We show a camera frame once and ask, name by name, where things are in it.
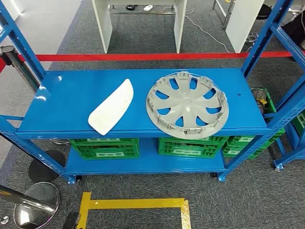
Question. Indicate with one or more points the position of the grey metal frame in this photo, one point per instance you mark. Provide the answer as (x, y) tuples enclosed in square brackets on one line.
[(227, 19)]

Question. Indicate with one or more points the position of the red barrier belt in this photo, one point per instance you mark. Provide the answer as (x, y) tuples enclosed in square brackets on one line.
[(142, 57)]

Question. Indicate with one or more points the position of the white desk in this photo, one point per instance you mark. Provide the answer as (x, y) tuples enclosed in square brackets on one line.
[(105, 25)]

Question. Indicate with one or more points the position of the white panel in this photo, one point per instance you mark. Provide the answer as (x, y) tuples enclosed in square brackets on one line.
[(240, 25)]

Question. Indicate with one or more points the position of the black barrier stanchion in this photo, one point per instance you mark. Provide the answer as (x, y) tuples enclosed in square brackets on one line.
[(45, 170)]

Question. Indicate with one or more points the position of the black bag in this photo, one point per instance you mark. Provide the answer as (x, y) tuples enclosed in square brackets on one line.
[(295, 28)]

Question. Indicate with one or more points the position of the chrome chair base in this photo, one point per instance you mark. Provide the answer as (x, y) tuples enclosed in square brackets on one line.
[(4, 220)]

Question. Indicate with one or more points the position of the yellow floor tape square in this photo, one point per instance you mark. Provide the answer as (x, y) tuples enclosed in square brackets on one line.
[(133, 203)]

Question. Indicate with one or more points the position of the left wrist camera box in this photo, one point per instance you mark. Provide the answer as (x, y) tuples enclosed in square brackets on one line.
[(71, 221)]

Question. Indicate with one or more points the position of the blue metal shelf rack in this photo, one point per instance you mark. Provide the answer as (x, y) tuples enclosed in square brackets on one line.
[(71, 94), (289, 156)]

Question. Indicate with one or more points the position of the white curved plastic part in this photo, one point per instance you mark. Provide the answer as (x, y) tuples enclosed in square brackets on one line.
[(111, 107)]

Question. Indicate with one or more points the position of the green plastic crate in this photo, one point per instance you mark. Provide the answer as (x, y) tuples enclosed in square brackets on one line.
[(214, 139), (228, 153), (300, 123), (80, 141), (166, 148), (83, 153), (274, 104)]

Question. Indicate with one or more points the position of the white power strip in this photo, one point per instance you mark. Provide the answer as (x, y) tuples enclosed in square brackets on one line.
[(147, 8)]

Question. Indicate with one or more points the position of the grey wheel hubcap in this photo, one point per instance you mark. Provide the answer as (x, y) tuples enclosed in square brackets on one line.
[(188, 107)]

